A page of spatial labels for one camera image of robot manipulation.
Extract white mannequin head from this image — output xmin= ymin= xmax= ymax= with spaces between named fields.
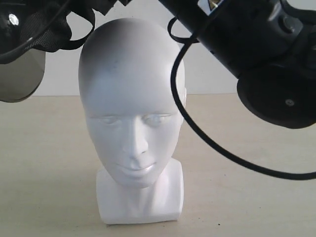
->
xmin=79 ymin=18 xmax=184 ymax=225

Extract black helmet with tinted visor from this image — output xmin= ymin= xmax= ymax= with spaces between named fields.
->
xmin=0 ymin=0 xmax=129 ymax=103

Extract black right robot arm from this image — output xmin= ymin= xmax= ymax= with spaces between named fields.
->
xmin=198 ymin=0 xmax=316 ymax=129

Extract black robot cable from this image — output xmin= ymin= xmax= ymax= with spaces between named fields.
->
xmin=166 ymin=17 xmax=316 ymax=181

